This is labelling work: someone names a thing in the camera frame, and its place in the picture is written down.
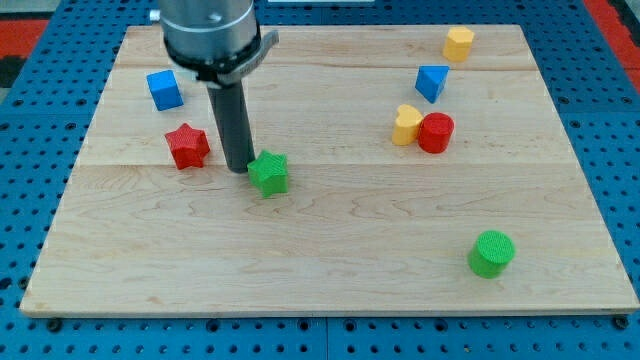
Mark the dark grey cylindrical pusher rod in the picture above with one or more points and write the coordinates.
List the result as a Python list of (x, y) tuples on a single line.
[(232, 121)]

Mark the green star block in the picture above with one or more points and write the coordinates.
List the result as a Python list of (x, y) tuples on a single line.
[(269, 173)]

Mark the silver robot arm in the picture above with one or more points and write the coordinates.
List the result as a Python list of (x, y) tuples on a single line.
[(220, 42)]

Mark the red star block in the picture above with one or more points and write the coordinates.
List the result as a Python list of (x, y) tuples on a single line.
[(188, 146)]

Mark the blue cube block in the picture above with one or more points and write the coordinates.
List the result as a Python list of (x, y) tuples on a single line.
[(164, 90)]

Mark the yellow heart block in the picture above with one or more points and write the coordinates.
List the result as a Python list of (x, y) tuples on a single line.
[(406, 125)]

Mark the blue triangle block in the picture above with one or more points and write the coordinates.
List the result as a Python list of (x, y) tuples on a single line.
[(431, 80)]

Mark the red cylinder block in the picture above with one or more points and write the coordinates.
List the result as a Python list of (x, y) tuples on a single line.
[(435, 132)]

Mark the light wooden board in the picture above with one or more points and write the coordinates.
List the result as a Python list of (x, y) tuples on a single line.
[(367, 228)]

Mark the yellow hexagon block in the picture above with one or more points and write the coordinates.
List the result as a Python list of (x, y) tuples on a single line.
[(458, 43)]

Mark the green cylinder block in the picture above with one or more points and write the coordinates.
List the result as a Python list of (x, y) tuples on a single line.
[(491, 253)]

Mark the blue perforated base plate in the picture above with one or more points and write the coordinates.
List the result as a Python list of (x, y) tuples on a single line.
[(48, 111)]

